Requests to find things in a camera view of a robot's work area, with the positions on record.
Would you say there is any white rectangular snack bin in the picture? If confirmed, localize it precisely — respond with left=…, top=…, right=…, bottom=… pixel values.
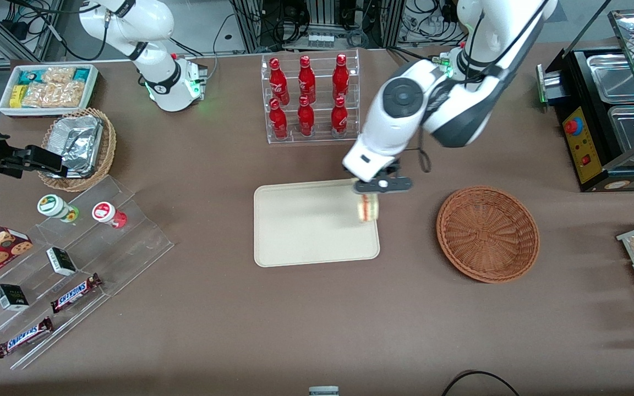
left=0, top=64, right=99, bottom=118

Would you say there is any metal equipment rack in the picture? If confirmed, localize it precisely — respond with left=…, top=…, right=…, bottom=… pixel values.
left=232, top=0, right=406, bottom=53

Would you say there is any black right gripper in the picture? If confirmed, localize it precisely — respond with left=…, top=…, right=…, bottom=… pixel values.
left=0, top=121, right=70, bottom=179

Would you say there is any light wicker basket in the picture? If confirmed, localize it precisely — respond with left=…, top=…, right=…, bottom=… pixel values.
left=37, top=108, right=117, bottom=193

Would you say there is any clear acrylic stepped stand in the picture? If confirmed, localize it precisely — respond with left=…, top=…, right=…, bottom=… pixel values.
left=0, top=175, right=175, bottom=370

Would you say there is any beige plastic tray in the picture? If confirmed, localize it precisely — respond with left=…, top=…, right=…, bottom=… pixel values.
left=254, top=178, right=381, bottom=268

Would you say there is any black cable loop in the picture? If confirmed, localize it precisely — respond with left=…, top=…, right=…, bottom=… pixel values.
left=441, top=370, right=521, bottom=396

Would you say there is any brown wicker basket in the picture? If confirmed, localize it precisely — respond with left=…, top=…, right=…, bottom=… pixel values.
left=436, top=185, right=540, bottom=284

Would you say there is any snickers bar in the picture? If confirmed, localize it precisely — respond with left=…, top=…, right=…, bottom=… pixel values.
left=0, top=317, right=54, bottom=359
left=50, top=273, right=103, bottom=314

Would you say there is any red lid cup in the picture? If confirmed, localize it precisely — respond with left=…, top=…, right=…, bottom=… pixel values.
left=92, top=202, right=128, bottom=229

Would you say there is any clear bag of crackers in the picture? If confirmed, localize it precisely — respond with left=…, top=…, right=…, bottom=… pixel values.
left=21, top=80, right=86, bottom=108
left=42, top=67, right=77, bottom=84

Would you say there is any clear acrylic bottle rack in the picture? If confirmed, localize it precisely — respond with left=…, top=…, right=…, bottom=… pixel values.
left=261, top=49, right=360, bottom=145

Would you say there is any aluminium foil container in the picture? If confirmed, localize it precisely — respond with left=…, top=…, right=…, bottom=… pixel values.
left=47, top=114, right=104, bottom=178

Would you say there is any small black box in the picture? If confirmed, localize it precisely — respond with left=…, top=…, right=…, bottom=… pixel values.
left=0, top=284, right=30, bottom=312
left=46, top=247, right=78, bottom=277

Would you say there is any black hot dog machine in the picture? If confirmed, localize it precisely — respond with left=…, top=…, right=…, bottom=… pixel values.
left=536, top=8, right=634, bottom=193

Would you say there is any triangular sandwich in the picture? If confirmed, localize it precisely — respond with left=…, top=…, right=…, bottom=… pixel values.
left=358, top=194, right=380, bottom=223

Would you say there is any red cola bottle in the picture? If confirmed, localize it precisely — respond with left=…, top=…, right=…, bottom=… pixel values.
left=297, top=55, right=316, bottom=104
left=269, top=98, right=288, bottom=140
left=269, top=57, right=290, bottom=105
left=297, top=96, right=315, bottom=137
left=331, top=96, right=349, bottom=138
left=332, top=53, right=350, bottom=101

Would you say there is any green lid cup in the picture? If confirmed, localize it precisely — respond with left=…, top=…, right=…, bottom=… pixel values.
left=37, top=194, right=80, bottom=223

